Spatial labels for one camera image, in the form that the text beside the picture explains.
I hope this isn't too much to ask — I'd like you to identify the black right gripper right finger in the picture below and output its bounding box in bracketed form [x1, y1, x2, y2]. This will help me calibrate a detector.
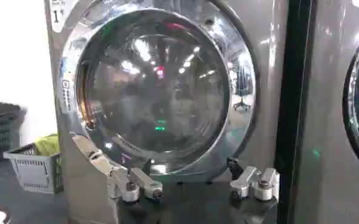
[226, 156, 280, 202]

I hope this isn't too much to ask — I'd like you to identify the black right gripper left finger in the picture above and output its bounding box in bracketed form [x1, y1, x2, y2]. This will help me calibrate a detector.
[71, 135, 164, 203]

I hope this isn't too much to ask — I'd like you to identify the yellow-green cloth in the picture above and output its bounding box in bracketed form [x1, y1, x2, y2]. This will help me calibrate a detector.
[34, 133, 60, 157]

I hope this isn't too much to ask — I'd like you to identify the white plastic laundry basket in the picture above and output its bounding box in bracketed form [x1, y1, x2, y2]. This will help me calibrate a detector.
[2, 142, 64, 195]

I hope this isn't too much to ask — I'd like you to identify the grey dryer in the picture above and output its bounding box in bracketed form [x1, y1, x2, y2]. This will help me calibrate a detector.
[294, 0, 359, 224]

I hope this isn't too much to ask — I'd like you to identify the grey dryer numbered one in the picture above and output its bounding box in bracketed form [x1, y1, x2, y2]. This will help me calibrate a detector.
[44, 0, 290, 224]

